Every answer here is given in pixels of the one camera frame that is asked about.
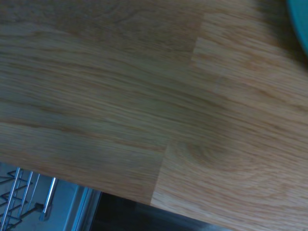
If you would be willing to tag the teal round plate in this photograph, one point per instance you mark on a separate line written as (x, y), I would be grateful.
(302, 16)

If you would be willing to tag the built-in dishwasher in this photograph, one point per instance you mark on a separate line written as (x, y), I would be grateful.
(79, 211)

